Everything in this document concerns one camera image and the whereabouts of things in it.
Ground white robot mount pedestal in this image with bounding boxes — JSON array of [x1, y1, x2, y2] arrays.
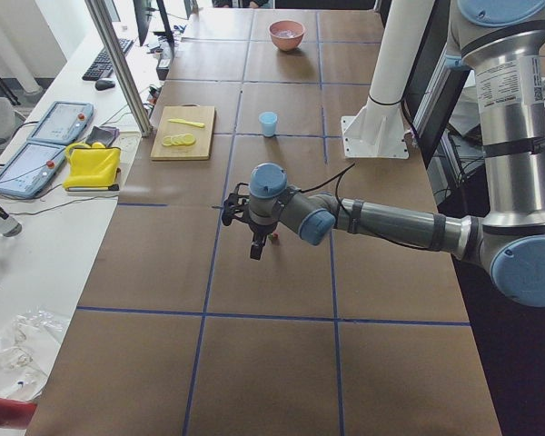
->
[[341, 0, 435, 159]]

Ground yellow cloth bag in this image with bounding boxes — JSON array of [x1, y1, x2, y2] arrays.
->
[[62, 142, 121, 192]]

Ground teach pendant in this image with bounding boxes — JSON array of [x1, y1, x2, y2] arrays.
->
[[27, 101, 94, 145], [0, 141, 65, 199]]

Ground light blue plastic cup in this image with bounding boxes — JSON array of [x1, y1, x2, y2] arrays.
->
[[259, 111, 278, 137]]

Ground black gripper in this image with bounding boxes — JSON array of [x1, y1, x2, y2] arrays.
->
[[250, 225, 270, 260]]

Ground upper teach pendant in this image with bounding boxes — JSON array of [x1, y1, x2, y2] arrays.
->
[[27, 101, 94, 145]]

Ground pile of ice cubes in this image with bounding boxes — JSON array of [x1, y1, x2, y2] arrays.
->
[[272, 27, 300, 39]]

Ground aluminium frame post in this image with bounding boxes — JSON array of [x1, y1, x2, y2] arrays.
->
[[84, 0, 153, 137]]

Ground black computer mouse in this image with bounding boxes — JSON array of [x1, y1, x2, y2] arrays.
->
[[94, 78, 115, 91]]

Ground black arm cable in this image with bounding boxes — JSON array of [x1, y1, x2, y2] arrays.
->
[[294, 162, 357, 228]]

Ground lemon slice two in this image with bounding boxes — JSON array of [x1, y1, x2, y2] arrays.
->
[[165, 135, 181, 146]]

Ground lemon slice four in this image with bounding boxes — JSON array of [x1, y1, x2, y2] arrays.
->
[[181, 134, 195, 145]]

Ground black keyboard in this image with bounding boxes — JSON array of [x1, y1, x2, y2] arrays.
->
[[82, 38, 134, 82]]

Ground clear plastic wrap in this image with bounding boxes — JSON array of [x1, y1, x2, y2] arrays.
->
[[0, 308, 70, 401]]

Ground wooden cutting board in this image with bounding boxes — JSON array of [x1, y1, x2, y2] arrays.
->
[[150, 105, 215, 161]]

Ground yellow plastic knife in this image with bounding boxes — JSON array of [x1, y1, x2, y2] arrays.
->
[[168, 118, 206, 128]]

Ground black monitor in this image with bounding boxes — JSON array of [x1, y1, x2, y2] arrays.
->
[[133, 0, 174, 45]]

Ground lower teach pendant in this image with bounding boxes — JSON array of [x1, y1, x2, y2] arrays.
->
[[0, 141, 65, 199]]

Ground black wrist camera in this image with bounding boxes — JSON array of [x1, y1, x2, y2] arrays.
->
[[221, 183, 250, 226]]

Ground pink bowl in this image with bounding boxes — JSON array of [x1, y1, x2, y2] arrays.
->
[[269, 20, 305, 52]]

